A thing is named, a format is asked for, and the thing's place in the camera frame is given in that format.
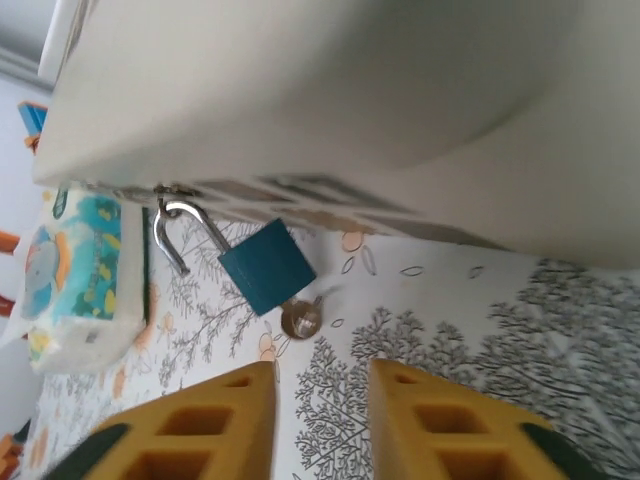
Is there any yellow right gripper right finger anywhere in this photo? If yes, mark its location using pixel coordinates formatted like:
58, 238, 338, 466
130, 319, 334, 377
368, 358, 627, 480

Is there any floral tablecloth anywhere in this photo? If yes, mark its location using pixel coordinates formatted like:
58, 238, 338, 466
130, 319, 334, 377
29, 197, 640, 480

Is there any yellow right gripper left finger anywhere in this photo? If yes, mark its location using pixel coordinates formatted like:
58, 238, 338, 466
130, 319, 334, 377
44, 362, 277, 480

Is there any blue and orange wall sticker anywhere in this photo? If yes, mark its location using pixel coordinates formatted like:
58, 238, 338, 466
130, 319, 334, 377
17, 99, 50, 152

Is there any cream box with picture tiles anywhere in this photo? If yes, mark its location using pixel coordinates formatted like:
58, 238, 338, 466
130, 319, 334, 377
32, 0, 640, 272

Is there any blue padlock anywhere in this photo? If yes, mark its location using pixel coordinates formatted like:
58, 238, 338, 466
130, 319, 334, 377
152, 197, 318, 318

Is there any wet wipes pack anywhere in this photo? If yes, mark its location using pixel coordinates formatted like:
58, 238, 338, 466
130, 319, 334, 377
0, 184, 152, 377

